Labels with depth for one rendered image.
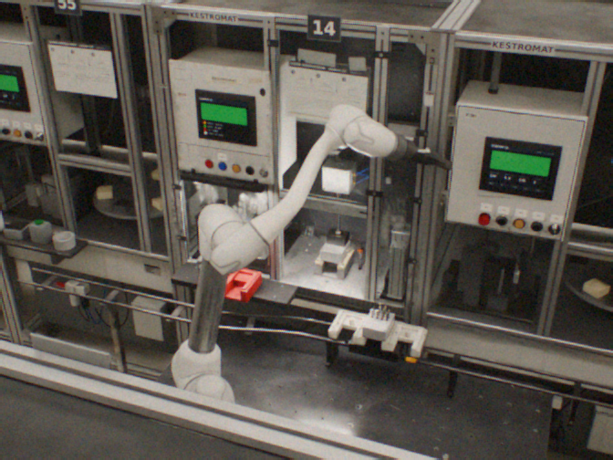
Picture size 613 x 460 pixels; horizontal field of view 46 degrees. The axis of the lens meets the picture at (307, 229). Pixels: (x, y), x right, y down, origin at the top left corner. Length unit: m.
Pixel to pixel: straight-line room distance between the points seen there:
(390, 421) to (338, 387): 0.26
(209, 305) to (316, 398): 0.62
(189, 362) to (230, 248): 0.56
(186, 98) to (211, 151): 0.23
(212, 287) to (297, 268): 0.76
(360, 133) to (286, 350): 1.17
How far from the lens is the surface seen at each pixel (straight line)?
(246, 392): 2.93
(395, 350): 2.90
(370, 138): 2.31
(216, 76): 2.82
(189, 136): 2.97
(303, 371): 3.02
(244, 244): 2.29
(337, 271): 3.12
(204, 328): 2.62
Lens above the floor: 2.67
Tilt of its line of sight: 30 degrees down
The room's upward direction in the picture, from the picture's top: straight up
